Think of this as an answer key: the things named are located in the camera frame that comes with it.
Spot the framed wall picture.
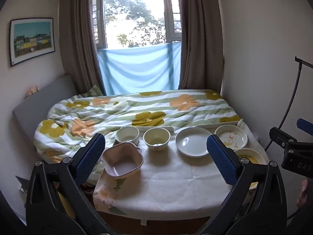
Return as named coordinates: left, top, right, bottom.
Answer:
left=10, top=18, right=55, bottom=67

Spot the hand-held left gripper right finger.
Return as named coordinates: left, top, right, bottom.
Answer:
left=198, top=134, right=288, bottom=235

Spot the light blue cloth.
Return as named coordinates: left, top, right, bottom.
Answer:
left=97, top=42, right=182, bottom=96

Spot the white round bowl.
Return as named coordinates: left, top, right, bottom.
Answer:
left=115, top=126, right=140, bottom=145

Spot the cream round bowl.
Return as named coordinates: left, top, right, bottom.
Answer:
left=143, top=127, right=171, bottom=151

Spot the green patterned pillow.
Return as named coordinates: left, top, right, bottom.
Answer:
left=84, top=85, right=103, bottom=96

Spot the grey bed headboard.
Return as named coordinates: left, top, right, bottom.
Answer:
left=12, top=75, right=78, bottom=150

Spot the person's right hand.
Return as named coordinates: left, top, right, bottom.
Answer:
left=296, top=178, right=309, bottom=209

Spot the yellow plate with white rim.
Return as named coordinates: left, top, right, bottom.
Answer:
left=233, top=148, right=267, bottom=190

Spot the wooden table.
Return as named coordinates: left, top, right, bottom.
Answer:
left=95, top=207, right=222, bottom=229

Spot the small plush toy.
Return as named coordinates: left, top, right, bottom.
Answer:
left=26, top=85, right=40, bottom=96

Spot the striped floral blanket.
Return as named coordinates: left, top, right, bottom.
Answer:
left=34, top=89, right=242, bottom=184

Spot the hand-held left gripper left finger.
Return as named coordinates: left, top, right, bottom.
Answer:
left=26, top=133, right=115, bottom=235

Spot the black curved cable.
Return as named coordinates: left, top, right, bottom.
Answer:
left=264, top=56, right=313, bottom=153

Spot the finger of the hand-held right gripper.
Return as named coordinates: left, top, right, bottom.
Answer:
left=269, top=127, right=299, bottom=150
left=297, top=118, right=313, bottom=131

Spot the white plate with yellow print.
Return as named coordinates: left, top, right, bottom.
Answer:
left=215, top=125, right=248, bottom=150

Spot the window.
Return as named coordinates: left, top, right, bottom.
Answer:
left=92, top=0, right=183, bottom=50

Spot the plain white plate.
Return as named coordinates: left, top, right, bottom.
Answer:
left=175, top=127, right=213, bottom=157

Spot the pink square bowl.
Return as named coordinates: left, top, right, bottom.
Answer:
left=102, top=142, right=144, bottom=177

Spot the white floral tablecloth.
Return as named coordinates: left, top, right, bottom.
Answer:
left=94, top=125, right=269, bottom=222

